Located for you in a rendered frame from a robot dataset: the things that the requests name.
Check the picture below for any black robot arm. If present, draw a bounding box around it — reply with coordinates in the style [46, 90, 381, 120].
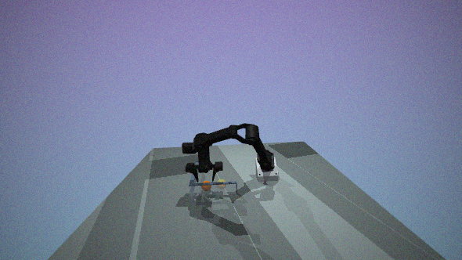
[182, 123, 274, 173]

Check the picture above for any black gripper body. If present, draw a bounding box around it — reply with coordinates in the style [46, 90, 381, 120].
[186, 154, 223, 172]

